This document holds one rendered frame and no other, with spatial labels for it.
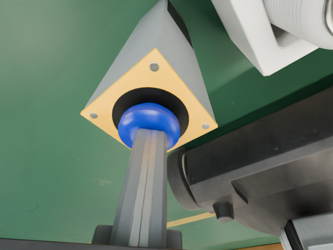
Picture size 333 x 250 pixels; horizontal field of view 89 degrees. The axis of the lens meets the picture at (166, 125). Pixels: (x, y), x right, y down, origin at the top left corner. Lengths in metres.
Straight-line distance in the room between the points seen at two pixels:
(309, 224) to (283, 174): 0.19
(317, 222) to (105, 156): 0.67
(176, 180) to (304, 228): 0.35
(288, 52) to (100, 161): 0.67
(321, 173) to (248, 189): 0.16
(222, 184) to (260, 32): 0.33
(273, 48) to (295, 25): 0.07
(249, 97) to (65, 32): 0.48
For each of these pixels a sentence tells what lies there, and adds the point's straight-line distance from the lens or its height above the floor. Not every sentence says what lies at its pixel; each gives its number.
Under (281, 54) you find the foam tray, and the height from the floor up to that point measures 0.18.
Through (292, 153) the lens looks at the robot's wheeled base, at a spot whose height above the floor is 0.18.
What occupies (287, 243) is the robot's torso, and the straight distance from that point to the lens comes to 0.64.
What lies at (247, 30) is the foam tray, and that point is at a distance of 0.25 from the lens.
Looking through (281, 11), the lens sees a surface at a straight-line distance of 0.23.
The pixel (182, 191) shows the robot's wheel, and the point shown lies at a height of 0.18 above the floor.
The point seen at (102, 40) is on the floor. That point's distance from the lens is 0.45.
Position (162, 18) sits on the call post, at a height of 0.23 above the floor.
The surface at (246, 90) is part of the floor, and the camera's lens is 0.51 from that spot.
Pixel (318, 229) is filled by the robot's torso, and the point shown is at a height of 0.26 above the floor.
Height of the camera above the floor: 0.41
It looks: 48 degrees down
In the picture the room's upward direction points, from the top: 179 degrees counter-clockwise
